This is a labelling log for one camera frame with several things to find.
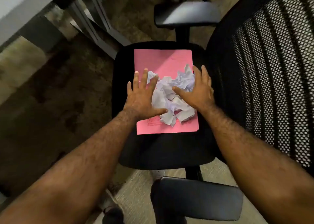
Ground black mesh office chair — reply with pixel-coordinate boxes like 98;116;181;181
98;0;314;224

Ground person's left forearm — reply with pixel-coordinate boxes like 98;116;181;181
0;109;148;224

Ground white paper scraps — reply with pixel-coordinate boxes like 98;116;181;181
146;64;197;127

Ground grey perforated clog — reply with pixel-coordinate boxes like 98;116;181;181
150;169;166;183

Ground pink paper folder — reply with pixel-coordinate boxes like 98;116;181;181
133;49;200;135

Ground person's left hand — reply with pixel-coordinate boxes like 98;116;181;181
122;68;169;121

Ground person's right forearm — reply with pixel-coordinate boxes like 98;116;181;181
197;103;314;224

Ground grey metal desk leg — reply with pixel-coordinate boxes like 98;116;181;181
53;0;119;60
81;0;133;48

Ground person's right hand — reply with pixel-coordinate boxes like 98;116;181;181
171;65;217;114

